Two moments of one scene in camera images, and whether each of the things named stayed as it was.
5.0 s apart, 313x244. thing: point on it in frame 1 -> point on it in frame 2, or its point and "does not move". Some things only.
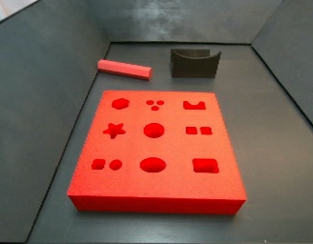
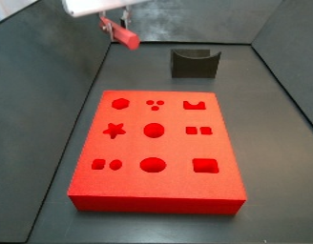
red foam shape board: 158,156 does not move
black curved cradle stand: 195,63 does not move
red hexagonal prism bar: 113,67 -> 122,35
